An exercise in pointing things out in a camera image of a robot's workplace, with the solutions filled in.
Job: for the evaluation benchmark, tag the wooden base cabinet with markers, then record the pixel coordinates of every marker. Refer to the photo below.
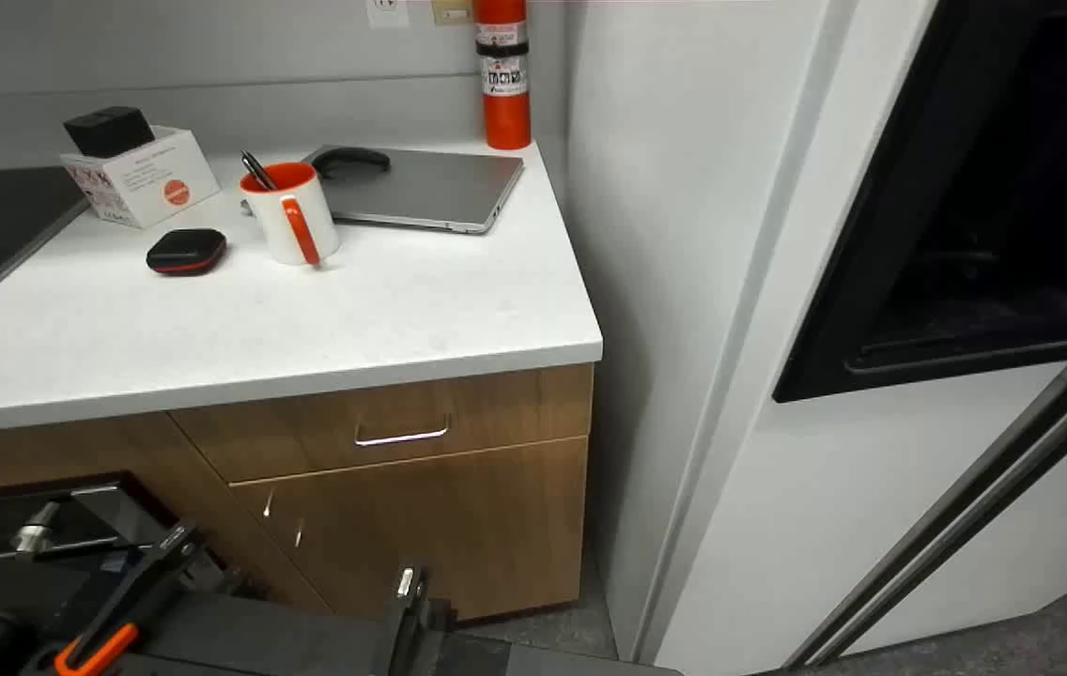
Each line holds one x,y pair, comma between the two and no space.
482,528

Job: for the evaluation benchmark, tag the small silver cabinet knob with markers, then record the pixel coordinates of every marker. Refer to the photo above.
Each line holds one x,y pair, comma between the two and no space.
297,535
268,509

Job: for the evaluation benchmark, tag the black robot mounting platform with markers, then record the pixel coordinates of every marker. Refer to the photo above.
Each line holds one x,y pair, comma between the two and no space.
273,641

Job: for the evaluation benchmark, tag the black computer mouse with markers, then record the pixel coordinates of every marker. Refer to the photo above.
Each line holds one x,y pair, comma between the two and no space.
352,158

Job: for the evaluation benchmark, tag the beige wall plate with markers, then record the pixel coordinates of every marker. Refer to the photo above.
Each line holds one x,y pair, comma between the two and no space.
453,9

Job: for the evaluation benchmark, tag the white mug orange interior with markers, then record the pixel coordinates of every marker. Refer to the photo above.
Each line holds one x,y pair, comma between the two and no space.
273,220

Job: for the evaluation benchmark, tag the white cardboard box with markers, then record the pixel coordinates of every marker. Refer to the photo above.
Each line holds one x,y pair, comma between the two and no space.
153,182

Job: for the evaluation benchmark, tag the red fire extinguisher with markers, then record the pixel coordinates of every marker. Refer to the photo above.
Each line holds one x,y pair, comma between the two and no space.
503,117

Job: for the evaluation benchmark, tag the black pen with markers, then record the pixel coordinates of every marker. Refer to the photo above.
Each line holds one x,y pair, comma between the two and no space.
255,171

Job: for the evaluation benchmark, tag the black earbuds case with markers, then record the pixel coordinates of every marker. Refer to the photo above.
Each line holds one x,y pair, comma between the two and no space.
186,250

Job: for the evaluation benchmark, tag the grey closed laptop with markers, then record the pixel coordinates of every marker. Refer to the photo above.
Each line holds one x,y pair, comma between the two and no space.
433,191

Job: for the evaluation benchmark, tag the black cube device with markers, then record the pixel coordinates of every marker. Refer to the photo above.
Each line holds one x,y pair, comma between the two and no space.
108,129

